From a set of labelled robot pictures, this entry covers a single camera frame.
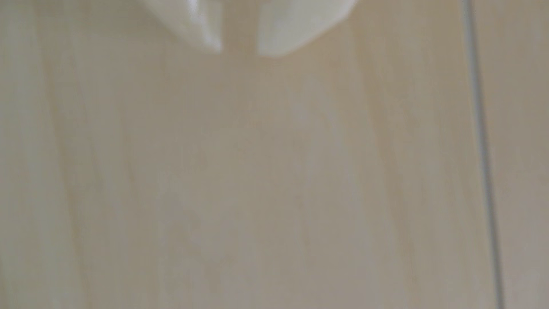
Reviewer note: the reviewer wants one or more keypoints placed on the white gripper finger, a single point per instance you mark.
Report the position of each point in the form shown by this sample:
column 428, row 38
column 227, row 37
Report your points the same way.
column 296, row 21
column 193, row 17

